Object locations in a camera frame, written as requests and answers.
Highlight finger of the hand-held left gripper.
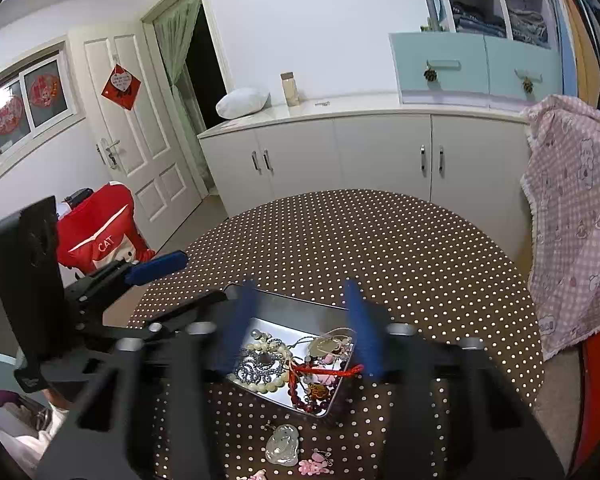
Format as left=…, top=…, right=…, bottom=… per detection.
left=65, top=251, right=189, bottom=311
left=70, top=287, right=231, bottom=341

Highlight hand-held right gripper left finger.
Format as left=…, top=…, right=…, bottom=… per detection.
left=35, top=280, right=259, bottom=480

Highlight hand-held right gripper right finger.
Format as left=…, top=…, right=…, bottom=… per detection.
left=344, top=280, right=566, bottom=480

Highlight round silver pendant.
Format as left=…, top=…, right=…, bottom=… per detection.
left=307, top=336, right=353, bottom=361

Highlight silver grey bead bracelet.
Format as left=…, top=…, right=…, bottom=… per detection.
left=232, top=350, right=291, bottom=386

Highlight dark metal tin box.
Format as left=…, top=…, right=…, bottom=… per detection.
left=222, top=282, right=363, bottom=418

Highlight white bead bracelet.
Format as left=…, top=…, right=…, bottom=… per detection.
left=237, top=329, right=293, bottom=393

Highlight dark red bead bracelet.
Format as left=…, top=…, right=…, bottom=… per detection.
left=287, top=360, right=331, bottom=413

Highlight red chair cover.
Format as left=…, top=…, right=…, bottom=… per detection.
left=56, top=182, right=156, bottom=276

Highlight brown polka dot tablecloth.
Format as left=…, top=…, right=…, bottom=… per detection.
left=127, top=189, right=546, bottom=480

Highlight small black device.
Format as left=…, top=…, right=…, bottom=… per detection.
left=62, top=187, right=93, bottom=206

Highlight white panel door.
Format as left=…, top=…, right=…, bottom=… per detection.
left=67, top=25, right=203, bottom=226

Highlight pale jade pendant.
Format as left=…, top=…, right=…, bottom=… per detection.
left=264, top=422, right=301, bottom=467

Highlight pink bear charm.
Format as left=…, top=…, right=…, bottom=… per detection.
left=298, top=452, right=333, bottom=476

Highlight red window paper cutting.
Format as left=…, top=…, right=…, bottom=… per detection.
left=31, top=74, right=58, bottom=106
left=0, top=95, right=25, bottom=136

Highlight white framed window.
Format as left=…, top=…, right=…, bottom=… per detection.
left=0, top=35, right=86, bottom=183

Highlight white sideboard cabinet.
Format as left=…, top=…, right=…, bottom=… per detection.
left=197, top=94, right=537, bottom=261

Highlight white plastic bag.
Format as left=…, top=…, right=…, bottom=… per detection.
left=216, top=87, right=271, bottom=120

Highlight red diamond door decoration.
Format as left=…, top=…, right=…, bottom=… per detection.
left=101, top=62, right=142, bottom=111

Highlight beige jar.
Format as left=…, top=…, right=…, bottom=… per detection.
left=280, top=72, right=301, bottom=107

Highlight green sheer curtain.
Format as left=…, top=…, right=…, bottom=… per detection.
left=152, top=0, right=211, bottom=196

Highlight pink checked cartoon cloth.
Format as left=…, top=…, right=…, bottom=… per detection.
left=520, top=94, right=600, bottom=361

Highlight light blue drawer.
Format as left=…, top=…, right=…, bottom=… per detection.
left=484, top=37, right=563, bottom=111
left=389, top=31, right=493, bottom=107

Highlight folded blue jeans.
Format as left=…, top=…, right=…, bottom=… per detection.
left=452, top=2, right=506, bottom=36

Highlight folded grey clothes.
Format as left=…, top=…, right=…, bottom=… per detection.
left=510, top=7, right=548, bottom=43

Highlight row of hanging clothes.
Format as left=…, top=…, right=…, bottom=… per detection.
left=537, top=0, right=600, bottom=111

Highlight silver door handle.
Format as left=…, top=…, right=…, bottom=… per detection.
left=96, top=137, right=120, bottom=168

